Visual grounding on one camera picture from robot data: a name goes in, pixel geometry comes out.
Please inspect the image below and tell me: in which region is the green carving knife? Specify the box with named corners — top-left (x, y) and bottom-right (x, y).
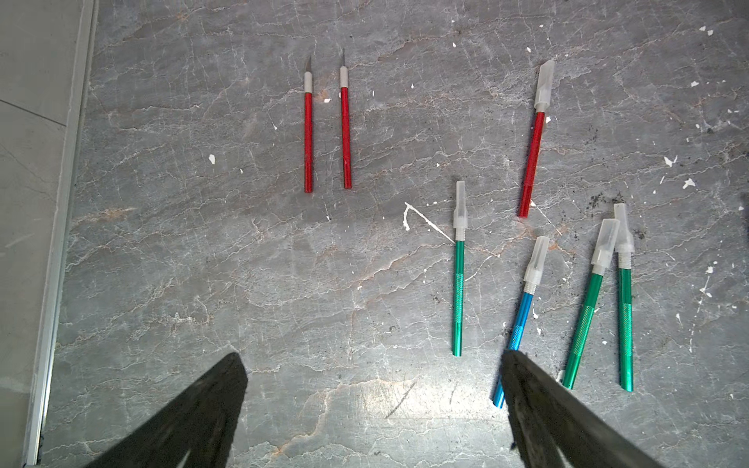
top-left (453, 181), bottom-right (468, 357)
top-left (563, 218), bottom-right (619, 390)
top-left (614, 203), bottom-right (634, 392)

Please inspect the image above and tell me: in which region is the red carving knife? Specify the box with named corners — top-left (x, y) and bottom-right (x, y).
top-left (304, 56), bottom-right (314, 193)
top-left (518, 60), bottom-right (556, 218)
top-left (339, 49), bottom-right (353, 189)

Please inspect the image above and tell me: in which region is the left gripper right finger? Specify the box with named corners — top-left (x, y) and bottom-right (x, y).
top-left (501, 350), bottom-right (660, 467)

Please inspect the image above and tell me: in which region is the blue carving knife middle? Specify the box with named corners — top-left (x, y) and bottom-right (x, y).
top-left (492, 235), bottom-right (551, 410)

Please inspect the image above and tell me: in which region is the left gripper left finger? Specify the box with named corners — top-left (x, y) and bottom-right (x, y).
top-left (88, 352), bottom-right (248, 467)

